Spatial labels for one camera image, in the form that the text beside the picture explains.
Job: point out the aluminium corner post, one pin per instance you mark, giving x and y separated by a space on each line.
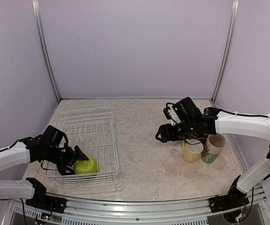
227 50
44 50

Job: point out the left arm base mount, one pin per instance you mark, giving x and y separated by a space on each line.
45 201

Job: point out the lime green bowl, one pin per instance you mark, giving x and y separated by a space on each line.
85 166

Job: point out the white wire dish rack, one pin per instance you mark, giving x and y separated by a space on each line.
92 130

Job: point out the right aluminium corner post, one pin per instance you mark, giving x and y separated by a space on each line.
227 50

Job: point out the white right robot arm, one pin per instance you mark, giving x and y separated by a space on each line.
187 120

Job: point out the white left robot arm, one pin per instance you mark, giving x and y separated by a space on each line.
51 146

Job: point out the left aluminium corner post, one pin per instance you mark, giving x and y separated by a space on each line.
44 50

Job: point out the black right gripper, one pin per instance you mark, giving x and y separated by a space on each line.
166 134

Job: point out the aluminium front frame rail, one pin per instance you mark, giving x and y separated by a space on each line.
196 211

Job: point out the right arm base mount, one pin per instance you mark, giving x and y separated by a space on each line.
233 199

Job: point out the floral patterned tall mug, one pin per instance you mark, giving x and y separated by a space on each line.
212 148

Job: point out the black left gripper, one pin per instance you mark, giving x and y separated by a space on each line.
61 169

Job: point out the yellow mug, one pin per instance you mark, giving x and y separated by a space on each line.
191 150

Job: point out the small black plate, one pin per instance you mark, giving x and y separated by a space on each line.
200 137

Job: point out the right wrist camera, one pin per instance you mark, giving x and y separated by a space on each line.
171 114

